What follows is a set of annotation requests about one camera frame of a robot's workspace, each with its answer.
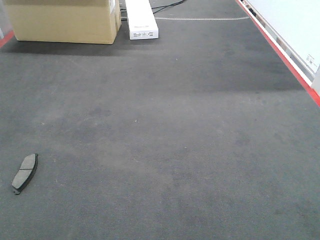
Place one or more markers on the white conveyor side guard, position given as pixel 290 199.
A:
pixel 292 29

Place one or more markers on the brown cardboard box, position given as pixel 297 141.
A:
pixel 65 21

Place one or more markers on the brake pad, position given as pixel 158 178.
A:
pixel 25 173

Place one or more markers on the long white carton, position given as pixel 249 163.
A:
pixel 141 21

